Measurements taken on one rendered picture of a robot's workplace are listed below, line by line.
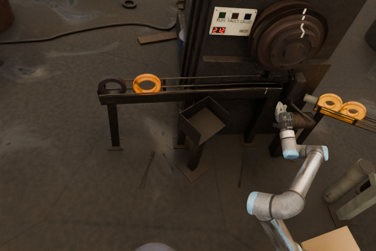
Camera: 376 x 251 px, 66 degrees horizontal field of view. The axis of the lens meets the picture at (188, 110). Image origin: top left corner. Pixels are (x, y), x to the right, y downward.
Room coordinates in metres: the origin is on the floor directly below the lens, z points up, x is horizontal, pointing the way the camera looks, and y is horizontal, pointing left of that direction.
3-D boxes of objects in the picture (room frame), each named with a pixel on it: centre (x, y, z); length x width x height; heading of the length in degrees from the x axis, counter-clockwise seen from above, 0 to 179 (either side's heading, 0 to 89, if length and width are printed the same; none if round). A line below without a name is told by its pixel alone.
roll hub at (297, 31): (1.49, -0.54, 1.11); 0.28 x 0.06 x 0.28; 105
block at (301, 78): (1.66, -0.74, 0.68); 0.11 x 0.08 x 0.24; 15
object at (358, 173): (1.20, -1.29, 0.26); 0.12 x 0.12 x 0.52
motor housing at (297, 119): (1.54, -0.87, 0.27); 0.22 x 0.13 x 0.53; 105
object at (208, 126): (1.20, -0.11, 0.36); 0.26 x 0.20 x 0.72; 140
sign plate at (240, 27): (1.60, -0.16, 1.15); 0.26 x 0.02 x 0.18; 105
